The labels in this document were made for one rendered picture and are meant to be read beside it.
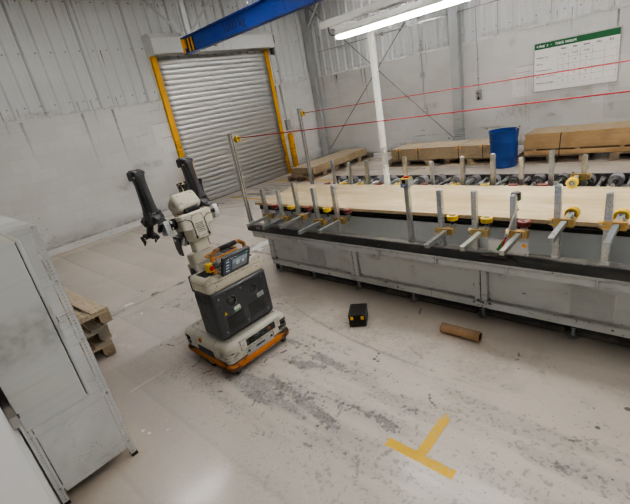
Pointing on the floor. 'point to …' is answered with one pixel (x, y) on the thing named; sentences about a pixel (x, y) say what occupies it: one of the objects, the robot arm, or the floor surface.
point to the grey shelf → (50, 455)
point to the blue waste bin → (504, 146)
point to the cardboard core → (461, 332)
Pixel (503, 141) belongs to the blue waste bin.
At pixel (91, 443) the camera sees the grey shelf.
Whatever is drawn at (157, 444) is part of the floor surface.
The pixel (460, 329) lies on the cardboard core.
